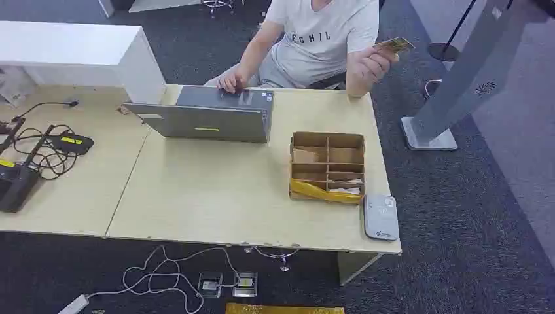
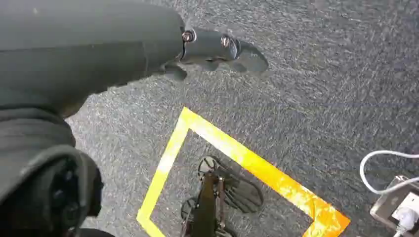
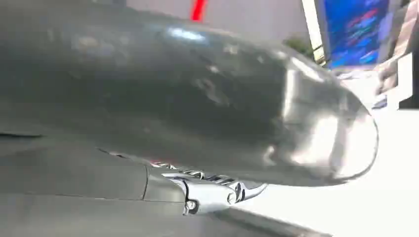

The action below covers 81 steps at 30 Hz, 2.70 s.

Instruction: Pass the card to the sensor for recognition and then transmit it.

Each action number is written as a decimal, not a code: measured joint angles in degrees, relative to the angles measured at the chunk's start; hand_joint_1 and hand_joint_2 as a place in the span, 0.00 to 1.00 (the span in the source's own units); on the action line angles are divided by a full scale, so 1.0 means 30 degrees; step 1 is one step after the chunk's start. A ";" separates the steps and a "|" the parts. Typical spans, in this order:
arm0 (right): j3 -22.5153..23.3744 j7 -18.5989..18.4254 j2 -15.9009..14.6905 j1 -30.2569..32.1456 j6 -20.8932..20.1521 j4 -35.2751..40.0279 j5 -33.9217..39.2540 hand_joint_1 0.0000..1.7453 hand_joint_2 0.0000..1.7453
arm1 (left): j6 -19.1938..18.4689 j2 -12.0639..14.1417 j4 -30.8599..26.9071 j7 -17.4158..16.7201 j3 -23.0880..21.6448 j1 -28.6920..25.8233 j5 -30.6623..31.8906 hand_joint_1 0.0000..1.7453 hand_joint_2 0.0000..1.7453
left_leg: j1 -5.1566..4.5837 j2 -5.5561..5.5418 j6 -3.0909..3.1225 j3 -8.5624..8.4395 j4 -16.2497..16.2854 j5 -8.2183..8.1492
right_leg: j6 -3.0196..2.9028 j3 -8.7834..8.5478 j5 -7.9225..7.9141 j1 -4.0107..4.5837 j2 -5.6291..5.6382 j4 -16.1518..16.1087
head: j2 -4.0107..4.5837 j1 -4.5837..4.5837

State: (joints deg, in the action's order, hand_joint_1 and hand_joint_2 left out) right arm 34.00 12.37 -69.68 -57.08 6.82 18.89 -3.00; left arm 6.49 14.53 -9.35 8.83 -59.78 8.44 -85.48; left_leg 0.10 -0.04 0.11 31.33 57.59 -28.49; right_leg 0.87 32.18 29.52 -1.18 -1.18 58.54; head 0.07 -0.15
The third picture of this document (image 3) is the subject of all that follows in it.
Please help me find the red strip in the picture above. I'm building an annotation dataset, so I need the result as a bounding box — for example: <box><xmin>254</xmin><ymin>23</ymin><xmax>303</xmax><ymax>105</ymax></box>
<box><xmin>190</xmin><ymin>0</ymin><xmax>209</xmax><ymax>22</ymax></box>

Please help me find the person's left hand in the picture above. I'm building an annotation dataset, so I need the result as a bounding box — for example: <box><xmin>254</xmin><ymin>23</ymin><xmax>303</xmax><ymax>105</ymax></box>
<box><xmin>376</xmin><ymin>60</ymin><xmax>399</xmax><ymax>96</ymax></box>

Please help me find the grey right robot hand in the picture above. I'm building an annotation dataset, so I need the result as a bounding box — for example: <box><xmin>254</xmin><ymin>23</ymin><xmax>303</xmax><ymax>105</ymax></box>
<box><xmin>0</xmin><ymin>0</ymin><xmax>379</xmax><ymax>237</ymax></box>

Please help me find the person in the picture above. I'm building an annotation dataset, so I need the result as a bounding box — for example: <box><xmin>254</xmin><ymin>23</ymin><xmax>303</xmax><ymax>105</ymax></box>
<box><xmin>376</xmin><ymin>0</ymin><xmax>419</xmax><ymax>96</ymax></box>

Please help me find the blue display screen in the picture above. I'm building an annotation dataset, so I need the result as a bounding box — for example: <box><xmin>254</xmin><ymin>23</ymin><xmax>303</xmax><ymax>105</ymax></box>
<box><xmin>322</xmin><ymin>0</ymin><xmax>394</xmax><ymax>69</ymax></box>

